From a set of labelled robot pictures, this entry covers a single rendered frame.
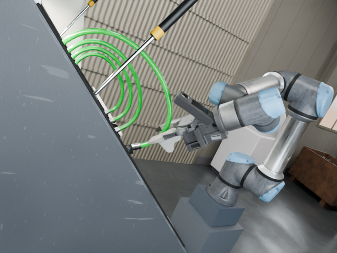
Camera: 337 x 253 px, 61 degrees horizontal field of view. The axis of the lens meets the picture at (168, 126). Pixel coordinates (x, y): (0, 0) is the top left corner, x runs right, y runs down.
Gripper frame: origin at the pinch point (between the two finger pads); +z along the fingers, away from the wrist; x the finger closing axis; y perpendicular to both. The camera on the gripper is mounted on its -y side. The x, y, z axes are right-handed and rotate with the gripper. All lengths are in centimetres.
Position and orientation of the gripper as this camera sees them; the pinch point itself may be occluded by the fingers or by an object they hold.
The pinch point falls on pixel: (154, 133)
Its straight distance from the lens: 83.4
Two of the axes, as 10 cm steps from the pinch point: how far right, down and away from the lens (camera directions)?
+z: -8.8, 3.0, 3.8
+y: 4.2, 8.6, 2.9
